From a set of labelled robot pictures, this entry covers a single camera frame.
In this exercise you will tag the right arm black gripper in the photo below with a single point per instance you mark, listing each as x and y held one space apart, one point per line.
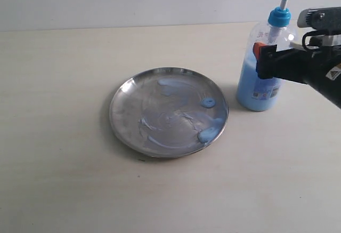
318 69

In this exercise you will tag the blue pump soap bottle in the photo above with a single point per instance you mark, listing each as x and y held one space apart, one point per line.
254 93

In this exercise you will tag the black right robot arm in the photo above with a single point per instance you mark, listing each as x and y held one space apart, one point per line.
333 94

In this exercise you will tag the round stainless steel plate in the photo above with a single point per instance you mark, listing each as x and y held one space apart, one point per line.
168 112

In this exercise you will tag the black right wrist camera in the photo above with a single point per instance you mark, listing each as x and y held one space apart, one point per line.
325 22

